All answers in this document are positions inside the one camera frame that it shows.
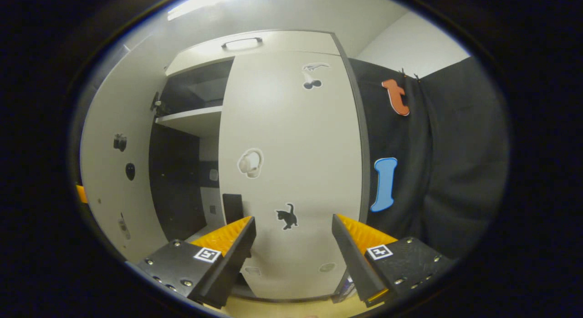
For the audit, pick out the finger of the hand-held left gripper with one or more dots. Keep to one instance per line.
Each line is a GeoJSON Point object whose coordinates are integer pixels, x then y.
{"type": "Point", "coordinates": [81, 194]}

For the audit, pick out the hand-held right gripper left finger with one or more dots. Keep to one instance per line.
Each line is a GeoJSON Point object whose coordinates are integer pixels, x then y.
{"type": "Point", "coordinates": [234, 263]}

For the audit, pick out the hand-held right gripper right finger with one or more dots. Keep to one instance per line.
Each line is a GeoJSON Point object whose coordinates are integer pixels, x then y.
{"type": "Point", "coordinates": [353, 268]}

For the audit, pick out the white shoe cabinet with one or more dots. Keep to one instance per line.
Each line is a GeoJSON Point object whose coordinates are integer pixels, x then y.
{"type": "Point", "coordinates": [175, 181]}

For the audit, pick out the white cabinet door camera sticker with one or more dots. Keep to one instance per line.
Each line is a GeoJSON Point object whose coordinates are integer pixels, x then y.
{"type": "Point", "coordinates": [114, 104]}

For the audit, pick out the white cabinet door cat sticker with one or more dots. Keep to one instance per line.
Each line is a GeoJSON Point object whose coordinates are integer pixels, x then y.
{"type": "Point", "coordinates": [296, 140]}

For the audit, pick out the metal door hinge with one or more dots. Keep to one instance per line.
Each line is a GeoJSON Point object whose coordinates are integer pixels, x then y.
{"type": "Point", "coordinates": [157, 104]}

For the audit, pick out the white cabinet shelf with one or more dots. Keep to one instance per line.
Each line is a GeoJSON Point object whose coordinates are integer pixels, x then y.
{"type": "Point", "coordinates": [196, 120]}

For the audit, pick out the white cabinet drawer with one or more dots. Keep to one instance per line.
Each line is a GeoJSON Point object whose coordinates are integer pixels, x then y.
{"type": "Point", "coordinates": [291, 42]}

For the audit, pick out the black backdrop cloth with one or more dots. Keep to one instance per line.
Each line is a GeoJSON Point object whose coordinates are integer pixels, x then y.
{"type": "Point", "coordinates": [455, 172]}

